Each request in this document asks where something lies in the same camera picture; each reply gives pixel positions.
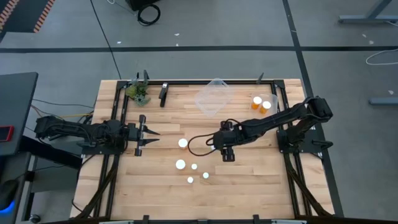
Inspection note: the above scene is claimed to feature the white floor cable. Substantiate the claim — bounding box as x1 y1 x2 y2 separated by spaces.
365 48 398 66

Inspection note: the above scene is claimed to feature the yellow cable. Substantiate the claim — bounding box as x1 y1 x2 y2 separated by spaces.
60 112 95 119

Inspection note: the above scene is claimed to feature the grey desk foot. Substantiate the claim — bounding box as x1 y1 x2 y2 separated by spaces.
369 97 398 106

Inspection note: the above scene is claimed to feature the black floor box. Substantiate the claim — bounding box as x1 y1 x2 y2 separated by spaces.
125 0 161 12

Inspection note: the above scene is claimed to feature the red phone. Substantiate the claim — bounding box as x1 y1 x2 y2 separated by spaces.
0 125 15 143

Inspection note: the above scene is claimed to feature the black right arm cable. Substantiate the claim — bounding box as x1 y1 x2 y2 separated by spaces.
187 133 218 157

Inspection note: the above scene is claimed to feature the grey desk leg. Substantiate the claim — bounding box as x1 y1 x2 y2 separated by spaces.
338 0 398 25

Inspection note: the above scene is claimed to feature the thin black cable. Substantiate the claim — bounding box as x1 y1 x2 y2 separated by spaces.
32 98 95 110

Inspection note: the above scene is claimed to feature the black computer mouse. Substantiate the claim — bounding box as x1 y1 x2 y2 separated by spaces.
0 179 19 215

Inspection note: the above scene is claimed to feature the artificial green plant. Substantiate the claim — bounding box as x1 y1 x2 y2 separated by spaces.
124 77 152 108

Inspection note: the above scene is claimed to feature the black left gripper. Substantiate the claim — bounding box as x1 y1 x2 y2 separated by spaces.
126 114 161 157

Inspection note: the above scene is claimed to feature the coiled black floor cable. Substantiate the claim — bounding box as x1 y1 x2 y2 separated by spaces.
137 3 162 27

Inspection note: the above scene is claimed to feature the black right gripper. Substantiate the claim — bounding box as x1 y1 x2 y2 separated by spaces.
213 129 239 162

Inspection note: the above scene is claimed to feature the hazard striped floor mat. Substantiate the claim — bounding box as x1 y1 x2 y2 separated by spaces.
0 0 56 34

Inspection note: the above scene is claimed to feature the black side desk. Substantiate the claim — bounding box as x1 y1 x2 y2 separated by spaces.
0 72 39 156

